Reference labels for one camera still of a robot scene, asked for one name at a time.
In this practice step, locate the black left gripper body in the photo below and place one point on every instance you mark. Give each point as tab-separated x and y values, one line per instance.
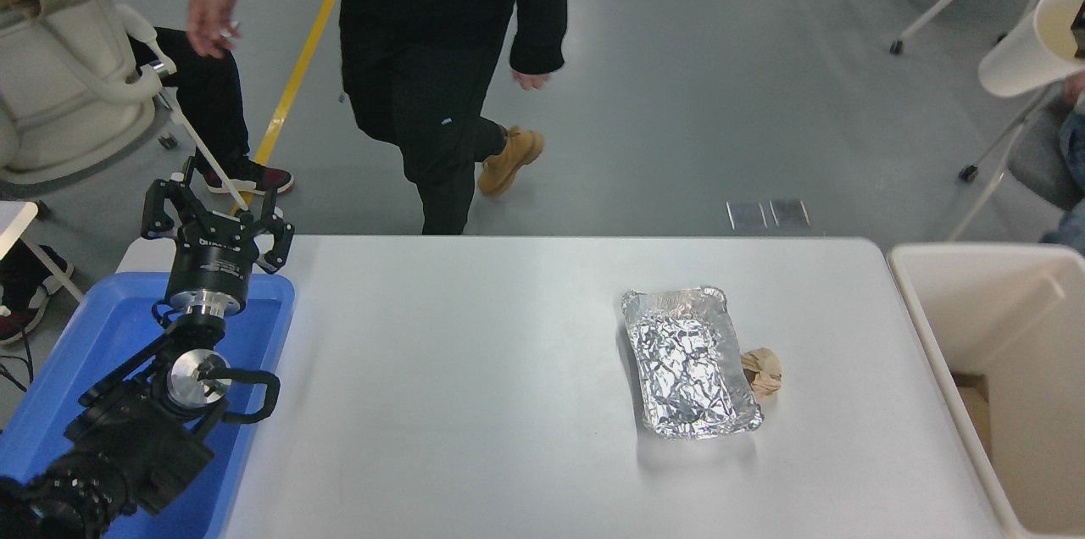
212	259

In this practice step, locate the white paper cup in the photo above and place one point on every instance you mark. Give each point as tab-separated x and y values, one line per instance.
1017	56

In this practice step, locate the brown cardboard piece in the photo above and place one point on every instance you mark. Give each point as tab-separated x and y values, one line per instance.
973	412

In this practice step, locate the person's foot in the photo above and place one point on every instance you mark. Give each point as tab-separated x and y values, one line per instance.
30	293

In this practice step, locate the person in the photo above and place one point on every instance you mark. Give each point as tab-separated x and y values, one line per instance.
1075	149
424	30
203	81

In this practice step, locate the crumpled tan paper ball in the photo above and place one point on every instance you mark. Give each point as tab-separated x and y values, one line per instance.
763	371

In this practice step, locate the person's right hand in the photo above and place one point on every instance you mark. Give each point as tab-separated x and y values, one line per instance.
212	13

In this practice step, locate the cream white armchair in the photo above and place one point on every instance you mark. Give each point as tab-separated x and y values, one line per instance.
68	81

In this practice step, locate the person's left hand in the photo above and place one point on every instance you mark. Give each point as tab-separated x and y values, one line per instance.
531	80

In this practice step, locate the grey seat wheeled chair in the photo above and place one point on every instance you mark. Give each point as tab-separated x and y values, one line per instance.
1038	158

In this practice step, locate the blue plastic tray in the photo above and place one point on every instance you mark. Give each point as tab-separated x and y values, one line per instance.
110	327

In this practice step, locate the crumpled foil tray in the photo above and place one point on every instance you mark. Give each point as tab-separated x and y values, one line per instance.
687	361

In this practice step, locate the large pale dustbin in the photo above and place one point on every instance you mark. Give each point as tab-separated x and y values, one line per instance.
975	302

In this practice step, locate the silver floor plate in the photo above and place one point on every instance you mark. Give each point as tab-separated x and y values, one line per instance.
747	216
790	214

